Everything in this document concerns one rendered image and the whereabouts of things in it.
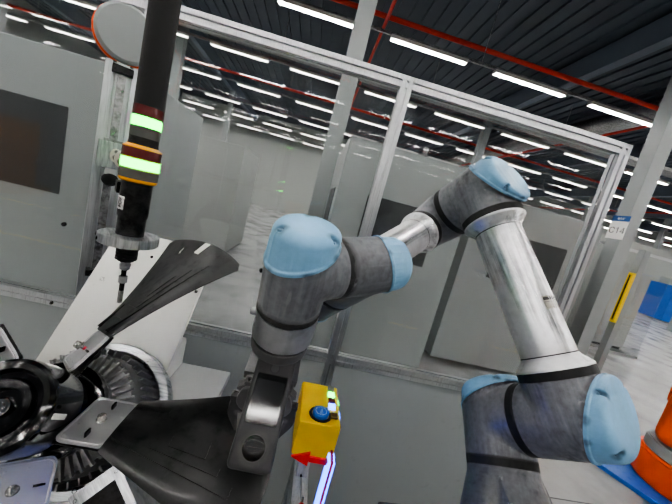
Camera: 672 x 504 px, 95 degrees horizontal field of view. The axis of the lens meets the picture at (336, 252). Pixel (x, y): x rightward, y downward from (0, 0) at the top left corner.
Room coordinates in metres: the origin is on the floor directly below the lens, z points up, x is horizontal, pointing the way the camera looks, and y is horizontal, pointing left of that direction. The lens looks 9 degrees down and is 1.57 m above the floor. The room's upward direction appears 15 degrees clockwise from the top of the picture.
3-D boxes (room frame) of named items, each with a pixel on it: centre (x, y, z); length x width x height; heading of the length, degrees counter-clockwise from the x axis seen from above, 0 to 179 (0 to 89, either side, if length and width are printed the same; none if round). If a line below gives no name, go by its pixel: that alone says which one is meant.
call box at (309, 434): (0.73, -0.06, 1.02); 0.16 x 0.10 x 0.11; 6
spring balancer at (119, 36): (0.94, 0.74, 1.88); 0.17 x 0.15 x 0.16; 96
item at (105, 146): (0.87, 0.68, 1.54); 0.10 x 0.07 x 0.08; 41
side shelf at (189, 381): (0.93, 0.44, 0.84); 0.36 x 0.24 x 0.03; 96
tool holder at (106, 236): (0.40, 0.28, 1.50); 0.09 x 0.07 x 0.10; 41
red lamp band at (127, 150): (0.40, 0.27, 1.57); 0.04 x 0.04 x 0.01
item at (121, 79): (0.91, 0.71, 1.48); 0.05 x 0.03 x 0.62; 131
